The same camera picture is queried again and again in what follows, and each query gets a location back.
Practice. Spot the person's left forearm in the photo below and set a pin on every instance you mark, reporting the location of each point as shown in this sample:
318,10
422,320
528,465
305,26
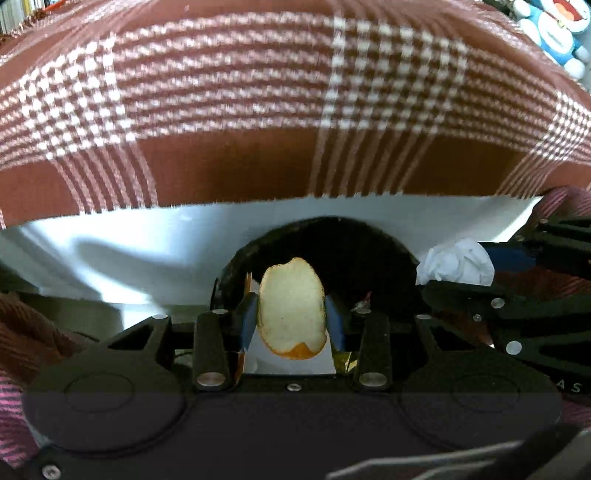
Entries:
14,415

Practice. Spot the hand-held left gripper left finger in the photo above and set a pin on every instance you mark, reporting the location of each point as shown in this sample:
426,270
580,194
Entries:
248,318

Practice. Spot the blue cat plush toy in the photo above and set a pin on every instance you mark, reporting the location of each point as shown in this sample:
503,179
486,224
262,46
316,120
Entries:
554,37

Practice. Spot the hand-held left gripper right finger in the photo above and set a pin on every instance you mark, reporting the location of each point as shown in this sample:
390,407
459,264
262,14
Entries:
334,323

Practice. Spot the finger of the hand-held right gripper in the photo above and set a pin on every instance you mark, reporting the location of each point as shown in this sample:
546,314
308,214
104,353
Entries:
512,258
498,314

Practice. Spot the red plaid blanket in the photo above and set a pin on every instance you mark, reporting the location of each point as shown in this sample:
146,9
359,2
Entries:
254,101

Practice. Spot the white tissue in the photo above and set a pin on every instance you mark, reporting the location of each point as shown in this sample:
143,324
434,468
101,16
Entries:
457,263

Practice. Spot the yellow gold wrapper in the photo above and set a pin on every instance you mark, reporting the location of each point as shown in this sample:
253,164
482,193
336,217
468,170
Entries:
344,364

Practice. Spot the white furniture panel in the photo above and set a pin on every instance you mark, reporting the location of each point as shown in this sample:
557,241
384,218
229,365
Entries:
138,249

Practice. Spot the trash bin with black bag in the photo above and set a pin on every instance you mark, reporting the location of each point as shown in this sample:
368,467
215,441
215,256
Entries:
360,249

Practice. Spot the brown woven cloth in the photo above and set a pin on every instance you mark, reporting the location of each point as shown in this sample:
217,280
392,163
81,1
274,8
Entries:
41,332

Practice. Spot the row of pale-spined books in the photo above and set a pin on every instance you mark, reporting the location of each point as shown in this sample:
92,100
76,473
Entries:
18,11

